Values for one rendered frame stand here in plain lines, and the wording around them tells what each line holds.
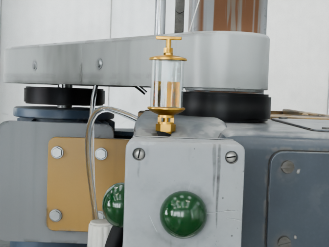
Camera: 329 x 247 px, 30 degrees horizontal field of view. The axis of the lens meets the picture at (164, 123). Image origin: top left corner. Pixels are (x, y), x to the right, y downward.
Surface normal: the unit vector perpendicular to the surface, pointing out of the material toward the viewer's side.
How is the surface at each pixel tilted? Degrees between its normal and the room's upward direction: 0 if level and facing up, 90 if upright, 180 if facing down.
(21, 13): 90
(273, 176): 90
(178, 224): 102
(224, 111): 90
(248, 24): 90
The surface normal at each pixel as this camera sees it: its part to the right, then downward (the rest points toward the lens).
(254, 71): 0.60, 0.06
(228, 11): 0.00, 0.05
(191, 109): -0.70, 0.01
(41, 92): -0.38, 0.04
